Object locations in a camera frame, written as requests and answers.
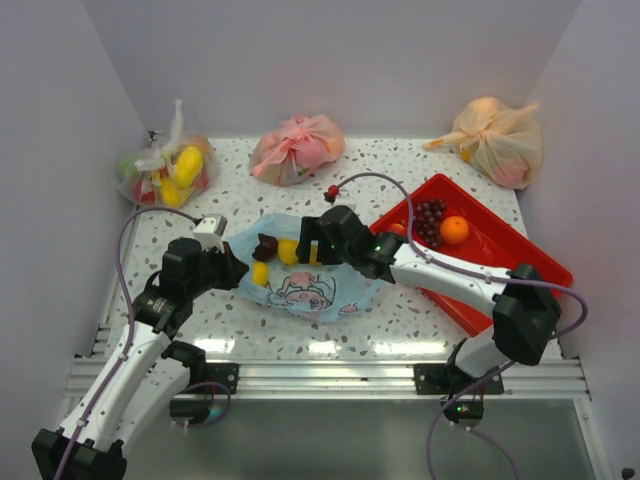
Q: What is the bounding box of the blue printed plastic bag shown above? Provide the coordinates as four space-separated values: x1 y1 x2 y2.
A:
228 213 383 323

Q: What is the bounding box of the yellow lemon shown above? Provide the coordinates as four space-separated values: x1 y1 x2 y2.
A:
277 238 299 266

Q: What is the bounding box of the red round fruit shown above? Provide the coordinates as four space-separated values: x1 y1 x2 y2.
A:
388 223 407 237

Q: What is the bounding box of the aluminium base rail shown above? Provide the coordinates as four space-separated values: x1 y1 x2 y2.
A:
64 324 586 401

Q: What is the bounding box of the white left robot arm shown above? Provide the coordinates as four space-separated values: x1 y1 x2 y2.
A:
31 238 249 479

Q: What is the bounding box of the orange round fruit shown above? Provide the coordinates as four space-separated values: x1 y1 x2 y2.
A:
440 216 470 245

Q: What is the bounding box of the orange knotted plastic bag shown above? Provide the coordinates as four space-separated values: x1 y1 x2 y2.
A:
423 97 543 190

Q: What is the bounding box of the yellow fruit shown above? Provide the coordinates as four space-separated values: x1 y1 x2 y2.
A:
252 261 269 287

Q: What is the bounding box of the clear bag with fruit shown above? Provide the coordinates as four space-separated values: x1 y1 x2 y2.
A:
115 99 216 209

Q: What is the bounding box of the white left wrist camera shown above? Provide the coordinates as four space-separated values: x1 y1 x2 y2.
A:
193 214 228 252

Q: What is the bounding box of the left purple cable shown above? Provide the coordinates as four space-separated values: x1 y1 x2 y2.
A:
49 205 204 480

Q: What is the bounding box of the red plastic tray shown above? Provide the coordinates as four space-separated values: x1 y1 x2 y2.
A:
370 174 573 336

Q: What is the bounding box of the purple grape bunch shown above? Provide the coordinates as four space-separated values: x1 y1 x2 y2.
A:
413 198 446 250

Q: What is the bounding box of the purple cable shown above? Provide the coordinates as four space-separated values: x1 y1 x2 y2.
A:
337 172 589 480
49 205 204 480

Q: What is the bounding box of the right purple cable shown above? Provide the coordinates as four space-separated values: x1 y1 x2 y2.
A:
337 172 589 480

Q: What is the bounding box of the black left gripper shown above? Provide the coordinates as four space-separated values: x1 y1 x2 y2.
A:
186 240 248 298

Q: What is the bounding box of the pink knotted plastic bag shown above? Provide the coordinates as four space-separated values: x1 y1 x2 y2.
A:
248 115 346 187

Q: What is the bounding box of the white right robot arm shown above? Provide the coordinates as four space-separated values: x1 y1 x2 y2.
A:
296 205 561 393

